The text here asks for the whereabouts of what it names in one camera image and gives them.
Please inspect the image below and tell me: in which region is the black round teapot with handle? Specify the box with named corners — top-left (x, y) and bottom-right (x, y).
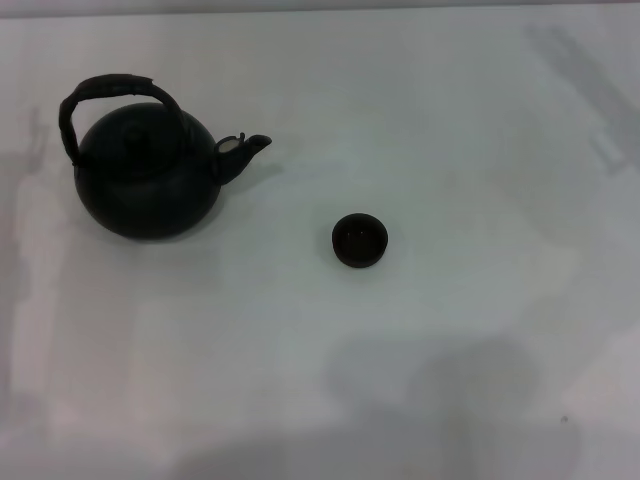
top-left (59, 72), bottom-right (274, 242)

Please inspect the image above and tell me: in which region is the dark brown small teacup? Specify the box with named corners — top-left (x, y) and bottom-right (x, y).
top-left (330, 211), bottom-right (391, 270)

